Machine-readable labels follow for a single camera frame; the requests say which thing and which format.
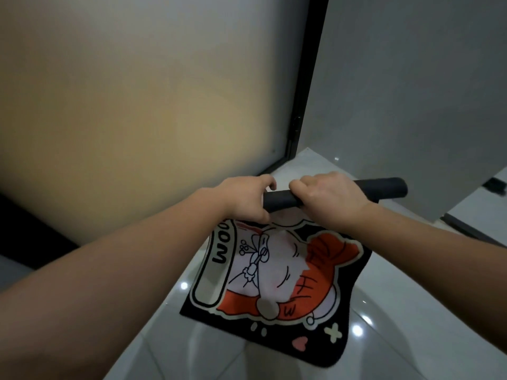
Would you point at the black door frame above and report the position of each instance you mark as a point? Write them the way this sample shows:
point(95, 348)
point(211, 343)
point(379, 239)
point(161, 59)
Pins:
point(313, 55)

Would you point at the person's right fingers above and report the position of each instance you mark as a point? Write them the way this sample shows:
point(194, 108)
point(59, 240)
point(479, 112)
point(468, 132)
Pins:
point(307, 185)

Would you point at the black door hinge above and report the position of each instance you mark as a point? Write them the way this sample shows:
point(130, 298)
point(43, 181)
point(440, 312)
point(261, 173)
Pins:
point(296, 126)

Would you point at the black cartoon print floor mat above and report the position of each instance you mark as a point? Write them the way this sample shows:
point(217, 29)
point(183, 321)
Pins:
point(285, 280)

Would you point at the small dark floor object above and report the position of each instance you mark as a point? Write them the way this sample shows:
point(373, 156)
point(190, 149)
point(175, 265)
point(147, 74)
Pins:
point(496, 186)

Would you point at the person's right forearm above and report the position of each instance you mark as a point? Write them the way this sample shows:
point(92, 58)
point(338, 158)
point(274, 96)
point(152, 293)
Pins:
point(431, 257)

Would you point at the frosted glass door panel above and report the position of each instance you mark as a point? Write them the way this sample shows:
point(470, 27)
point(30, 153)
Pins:
point(138, 94)

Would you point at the person's right hand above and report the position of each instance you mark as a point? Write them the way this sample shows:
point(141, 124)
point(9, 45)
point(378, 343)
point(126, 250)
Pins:
point(336, 201)

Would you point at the person's left hand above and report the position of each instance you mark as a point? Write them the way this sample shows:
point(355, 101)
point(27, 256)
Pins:
point(237, 199)

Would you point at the person's left forearm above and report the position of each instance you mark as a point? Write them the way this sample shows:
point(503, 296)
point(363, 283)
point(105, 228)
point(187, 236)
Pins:
point(103, 280)

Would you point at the person's left thumb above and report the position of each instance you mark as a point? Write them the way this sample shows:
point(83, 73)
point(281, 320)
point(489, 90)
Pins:
point(262, 216)

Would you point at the black floor threshold strip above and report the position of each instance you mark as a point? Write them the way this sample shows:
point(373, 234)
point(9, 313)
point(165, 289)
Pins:
point(471, 231)

